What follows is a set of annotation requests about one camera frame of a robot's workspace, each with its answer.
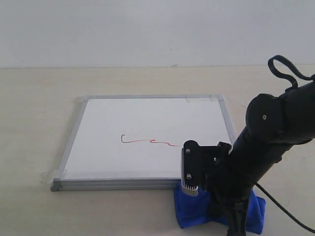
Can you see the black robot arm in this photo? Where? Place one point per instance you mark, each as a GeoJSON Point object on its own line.
{"type": "Point", "coordinates": [273, 126]}

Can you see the blue cloth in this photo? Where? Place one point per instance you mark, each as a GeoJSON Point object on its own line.
{"type": "Point", "coordinates": [191, 211]}

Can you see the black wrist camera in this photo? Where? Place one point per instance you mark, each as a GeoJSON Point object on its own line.
{"type": "Point", "coordinates": [191, 168]}

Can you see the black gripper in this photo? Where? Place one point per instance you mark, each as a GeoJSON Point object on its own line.
{"type": "Point", "coordinates": [229, 175]}

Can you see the aluminium framed whiteboard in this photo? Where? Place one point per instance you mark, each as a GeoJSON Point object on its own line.
{"type": "Point", "coordinates": [132, 142]}

